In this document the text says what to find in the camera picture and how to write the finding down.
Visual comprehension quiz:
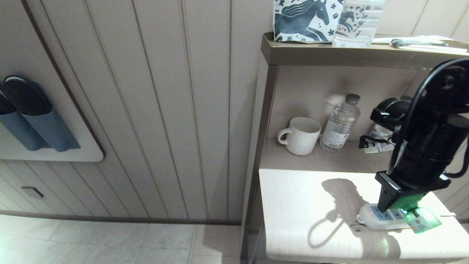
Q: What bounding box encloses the clear bottle plain white label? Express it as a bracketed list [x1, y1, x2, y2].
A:
[320, 93, 361, 152]

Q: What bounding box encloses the white power strip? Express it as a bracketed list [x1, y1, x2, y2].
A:
[356, 203, 444, 231]

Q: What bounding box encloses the large clear horse print bottle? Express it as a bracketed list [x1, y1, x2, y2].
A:
[332, 0, 385, 48]

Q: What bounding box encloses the green mosquito repellent plug-in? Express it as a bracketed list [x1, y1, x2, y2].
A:
[388, 192, 443, 234]

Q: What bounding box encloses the brown baseboard strip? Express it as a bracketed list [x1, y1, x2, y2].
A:
[0, 210, 241, 225]

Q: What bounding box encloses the clear bottle horse print label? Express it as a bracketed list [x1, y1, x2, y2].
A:
[368, 95, 413, 154]

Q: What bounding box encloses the white ribbed mug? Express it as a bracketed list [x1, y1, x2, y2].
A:
[277, 117, 321, 156]

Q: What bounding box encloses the long black arm cable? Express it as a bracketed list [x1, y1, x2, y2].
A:
[388, 58, 469, 175]

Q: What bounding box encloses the grey wall socket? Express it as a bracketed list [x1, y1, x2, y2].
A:
[21, 186, 45, 199]

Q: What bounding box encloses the horse print tissue box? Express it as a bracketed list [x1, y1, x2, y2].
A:
[273, 0, 345, 44]

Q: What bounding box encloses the short black arm cable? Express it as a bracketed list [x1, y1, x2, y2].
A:
[445, 143, 469, 179]

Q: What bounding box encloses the blue slipper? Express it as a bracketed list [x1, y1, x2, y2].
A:
[0, 84, 50, 151]
[3, 76, 81, 152]

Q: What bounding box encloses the beige brown shelf unit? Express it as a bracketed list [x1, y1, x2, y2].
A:
[240, 31, 469, 264]

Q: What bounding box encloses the papers and pen on shelf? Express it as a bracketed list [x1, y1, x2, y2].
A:
[372, 35, 469, 54]

